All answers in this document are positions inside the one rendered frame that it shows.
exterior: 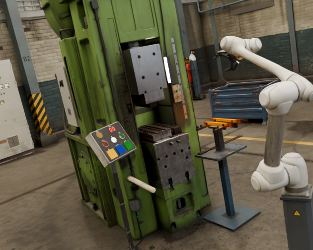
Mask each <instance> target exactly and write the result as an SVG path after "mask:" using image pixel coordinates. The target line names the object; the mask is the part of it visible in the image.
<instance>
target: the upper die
mask: <svg viewBox="0 0 313 250"><path fill-rule="evenodd" d="M131 97H132V102H133V103H137V104H149V103H152V102H156V101H160V100H163V99H165V97H164V92H163V89H160V90H157V91H153V92H149V93H145V94H141V95H131Z"/></svg>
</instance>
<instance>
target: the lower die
mask: <svg viewBox="0 0 313 250"><path fill-rule="evenodd" d="M148 126H153V127H158V128H163V129H165V131H162V130H160V129H155V128H150V127H145V126H143V125H142V126H140V127H139V128H141V129H144V137H145V138H146V136H147V138H148V135H149V139H152V140H155V141H159V140H162V139H165V138H168V137H169V136H171V135H172V134H171V129H170V128H166V127H161V126H157V125H150V124H148ZM145 130H150V131H151V133H150V131H149V132H148V131H147V132H148V134H147V132H146V135H145ZM161 138H162V139H161Z"/></svg>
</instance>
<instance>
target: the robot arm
mask: <svg viewBox="0 0 313 250"><path fill-rule="evenodd" d="M220 45H221V48H222V49H223V50H218V51H217V54H216V55H215V57H214V58H213V60H214V59H215V58H217V57H219V56H222V57H226V58H228V59H229V60H230V61H231V67H229V68H227V69H225V71H224V72H226V71H230V70H233V71H234V70H235V69H236V67H237V65H238V64H239V62H238V60H241V59H243V58H245V59H246V60H248V61H250V62H252V63H254V64H256V65H258V66H260V67H262V68H264V69H266V70H268V71H269V72H271V73H273V74H275V75H276V76H277V77H279V79H280V80H281V82H278V83H274V84H271V85H269V86H267V87H266V88H264V89H263V90H262V91H261V92H260V95H259V102H260V103H261V105H262V107H264V108H265V109H266V111H267V112H268V121H267V132H266V142H265V153H264V159H263V160H262V161H261V162H260V163H259V165H258V167H257V169H256V171H255V172H254V173H253V174H252V176H251V184H252V186H253V187H254V189H255V190H257V191H259V192H271V191H275V190H278V189H281V188H283V187H284V190H283V192H282V193H281V196H282V197H287V196H288V197H305V198H309V197H310V191H311V188H312V185H309V184H308V171H307V166H306V163H305V161H304V159H303V157H302V156H301V155H300V154H298V153H287V154H285V155H284V156H283V157H282V158H281V152H282V144H283V136H284V127H285V119H286V113H287V112H288V111H289V109H290V107H291V106H292V104H293V103H294V102H298V101H303V102H310V101H312V100H313V85H312V84H311V83H310V82H309V81H308V80H307V79H305V78H304V77H302V76H300V75H298V74H296V73H294V72H291V71H289V70H287V69H285V68H283V67H281V66H279V65H278V64H276V63H274V62H271V61H269V60H267V59H265V58H263V57H260V56H258V55H256V54H255V53H257V52H258V51H259V50H260V49H261V46H262V43H261V41H260V40H259V39H258V38H252V39H241V38H239V37H235V36H226V37H224V38H223V39H222V40H221V43H220ZM234 62H236V65H235V67H234ZM280 160H281V161H280Z"/></svg>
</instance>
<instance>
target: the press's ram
mask: <svg viewBox="0 0 313 250"><path fill-rule="evenodd" d="M122 54H123V59H124V64H125V69H126V73H127V78H128V82H129V87H130V92H131V95H141V94H145V93H149V92H153V91H157V90H160V89H164V88H167V83H166V77H165V72H164V67H163V62H162V56H161V51H160V46H159V44H154V45H149V46H143V47H138V48H133V49H128V50H123V51H122Z"/></svg>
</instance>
